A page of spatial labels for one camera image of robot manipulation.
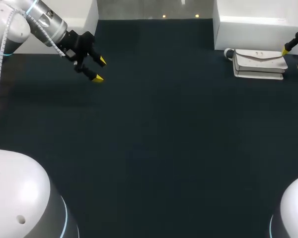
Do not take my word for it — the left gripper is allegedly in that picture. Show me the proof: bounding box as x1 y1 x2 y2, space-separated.
56 30 108 83

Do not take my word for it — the white leather handbag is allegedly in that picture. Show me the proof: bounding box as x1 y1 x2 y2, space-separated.
223 48 289 81

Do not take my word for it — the large white block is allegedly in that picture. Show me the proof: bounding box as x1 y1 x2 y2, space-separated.
13 0 100 55
212 0 298 57

